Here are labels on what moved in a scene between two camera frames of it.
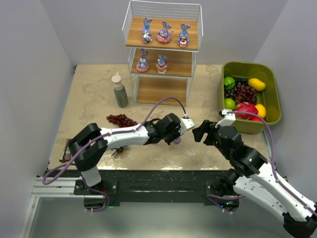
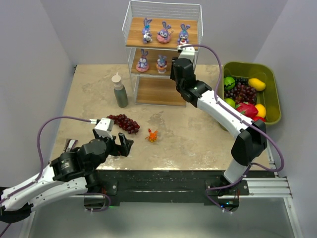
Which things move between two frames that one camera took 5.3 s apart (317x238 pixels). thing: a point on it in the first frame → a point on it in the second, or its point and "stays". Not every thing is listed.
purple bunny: [161, 63] stays
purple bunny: [164, 36] stays
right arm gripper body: [206, 132] → [178, 72]
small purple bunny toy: [184, 38] stays
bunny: [142, 65] stays
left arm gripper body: [172, 135] → [115, 147]
